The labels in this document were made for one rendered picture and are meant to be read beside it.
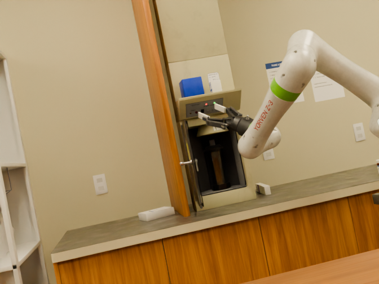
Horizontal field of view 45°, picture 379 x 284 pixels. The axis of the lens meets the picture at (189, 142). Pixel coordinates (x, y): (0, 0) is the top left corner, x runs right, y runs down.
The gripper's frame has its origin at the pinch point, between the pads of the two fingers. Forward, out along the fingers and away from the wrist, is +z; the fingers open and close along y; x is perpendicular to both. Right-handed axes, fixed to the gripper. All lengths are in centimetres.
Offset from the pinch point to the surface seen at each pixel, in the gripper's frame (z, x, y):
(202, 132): 8.4, 17.2, -4.3
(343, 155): -31, 59, -94
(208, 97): 4.2, -4.6, -4.4
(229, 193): -15.3, 41.8, 1.6
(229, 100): -1.0, -0.7, -14.2
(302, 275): -118, -80, 123
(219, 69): 13.2, -11.1, -22.4
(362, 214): -73, 40, -27
